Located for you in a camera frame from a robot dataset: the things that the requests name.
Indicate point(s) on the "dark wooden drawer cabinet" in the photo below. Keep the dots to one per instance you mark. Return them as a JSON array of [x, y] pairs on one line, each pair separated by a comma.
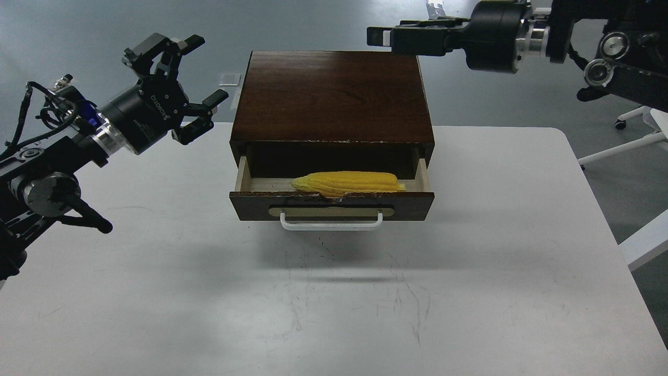
[[307, 111]]

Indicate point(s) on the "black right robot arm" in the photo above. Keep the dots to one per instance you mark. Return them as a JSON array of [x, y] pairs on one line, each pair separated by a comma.
[[629, 62]]

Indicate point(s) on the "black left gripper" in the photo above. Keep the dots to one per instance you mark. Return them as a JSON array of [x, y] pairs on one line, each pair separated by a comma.
[[157, 104]]

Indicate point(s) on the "yellow corn cob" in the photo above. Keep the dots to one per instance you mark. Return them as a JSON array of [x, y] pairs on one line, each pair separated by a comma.
[[335, 184]]

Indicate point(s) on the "grey floor tape strip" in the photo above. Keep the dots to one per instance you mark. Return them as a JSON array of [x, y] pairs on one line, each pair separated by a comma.
[[436, 10]]

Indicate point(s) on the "white floor tape marks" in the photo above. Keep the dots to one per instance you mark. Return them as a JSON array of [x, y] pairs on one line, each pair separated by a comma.
[[230, 79]]

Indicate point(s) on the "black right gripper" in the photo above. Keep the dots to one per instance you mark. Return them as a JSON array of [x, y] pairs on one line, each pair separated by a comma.
[[488, 38]]

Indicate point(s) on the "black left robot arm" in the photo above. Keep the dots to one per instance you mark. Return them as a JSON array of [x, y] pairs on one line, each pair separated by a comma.
[[59, 131]]

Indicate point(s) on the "wooden drawer with white handle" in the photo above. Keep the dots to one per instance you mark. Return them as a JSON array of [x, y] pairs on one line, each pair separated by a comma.
[[273, 199]]

